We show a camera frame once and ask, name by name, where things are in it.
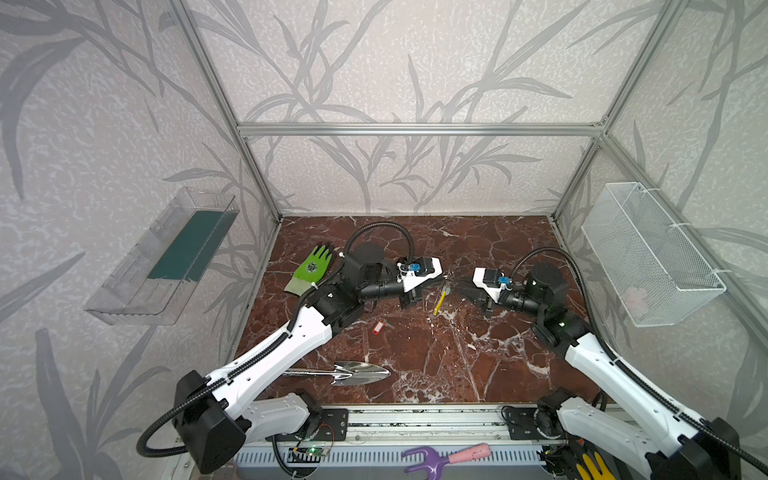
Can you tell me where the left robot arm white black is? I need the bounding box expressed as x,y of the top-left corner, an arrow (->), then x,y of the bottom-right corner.
136,221 -> 443,474

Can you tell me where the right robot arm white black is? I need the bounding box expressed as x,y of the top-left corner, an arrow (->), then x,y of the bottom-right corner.
455,263 -> 767,479

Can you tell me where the silver garden trowel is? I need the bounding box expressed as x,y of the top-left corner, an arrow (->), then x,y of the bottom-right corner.
283,361 -> 391,387

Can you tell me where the green work glove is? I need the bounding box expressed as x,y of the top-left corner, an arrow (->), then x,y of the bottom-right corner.
284,244 -> 334,296

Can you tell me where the purple pink garden fork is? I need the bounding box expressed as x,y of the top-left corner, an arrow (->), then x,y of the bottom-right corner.
401,444 -> 491,480

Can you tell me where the small green circuit board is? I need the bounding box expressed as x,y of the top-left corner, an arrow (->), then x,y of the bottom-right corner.
289,446 -> 332,463

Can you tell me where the yellow black glove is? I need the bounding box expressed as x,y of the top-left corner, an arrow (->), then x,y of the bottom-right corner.
558,442 -> 620,480

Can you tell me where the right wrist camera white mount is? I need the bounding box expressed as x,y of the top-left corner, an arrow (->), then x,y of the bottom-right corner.
472,268 -> 512,303

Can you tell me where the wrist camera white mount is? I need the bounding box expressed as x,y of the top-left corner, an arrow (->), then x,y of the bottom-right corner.
397,257 -> 443,293
472,268 -> 512,303

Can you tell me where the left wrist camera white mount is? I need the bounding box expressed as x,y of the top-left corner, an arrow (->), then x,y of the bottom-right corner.
397,257 -> 443,293

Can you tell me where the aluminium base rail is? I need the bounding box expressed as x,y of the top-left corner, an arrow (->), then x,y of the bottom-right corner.
173,403 -> 685,448

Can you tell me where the white wire basket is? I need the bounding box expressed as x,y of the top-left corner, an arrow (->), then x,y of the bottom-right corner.
582,182 -> 727,328

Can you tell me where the clear plastic wall tray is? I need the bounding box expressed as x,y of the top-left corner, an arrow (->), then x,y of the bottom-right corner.
84,187 -> 240,326

